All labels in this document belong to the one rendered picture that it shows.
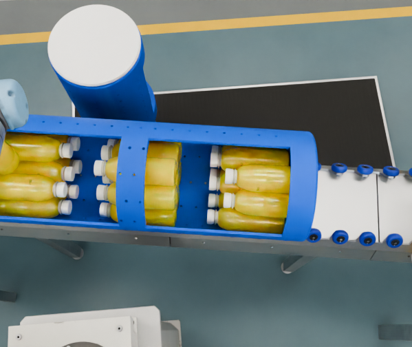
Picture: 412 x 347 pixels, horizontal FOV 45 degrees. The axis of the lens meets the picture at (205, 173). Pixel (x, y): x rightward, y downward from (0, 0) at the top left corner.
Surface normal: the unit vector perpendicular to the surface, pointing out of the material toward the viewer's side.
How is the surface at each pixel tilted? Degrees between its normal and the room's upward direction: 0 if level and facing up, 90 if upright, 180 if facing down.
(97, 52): 0
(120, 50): 0
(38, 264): 0
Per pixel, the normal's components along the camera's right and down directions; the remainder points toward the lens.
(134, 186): -0.03, 0.18
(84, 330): -0.03, -0.29
